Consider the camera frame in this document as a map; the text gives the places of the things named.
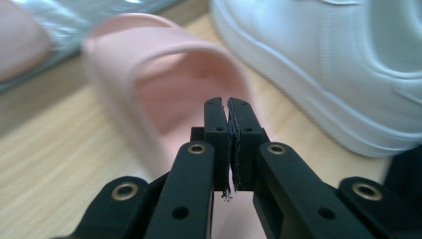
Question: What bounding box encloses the pink slipper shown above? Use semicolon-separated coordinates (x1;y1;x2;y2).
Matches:
0;0;53;84
81;13;277;239

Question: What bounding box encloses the white sneaker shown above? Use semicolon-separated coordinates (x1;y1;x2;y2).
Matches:
209;0;422;158

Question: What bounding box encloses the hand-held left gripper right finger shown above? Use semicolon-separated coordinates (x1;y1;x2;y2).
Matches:
228;97;271;192

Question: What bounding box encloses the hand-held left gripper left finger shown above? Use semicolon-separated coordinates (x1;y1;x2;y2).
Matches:
190;97;232;202

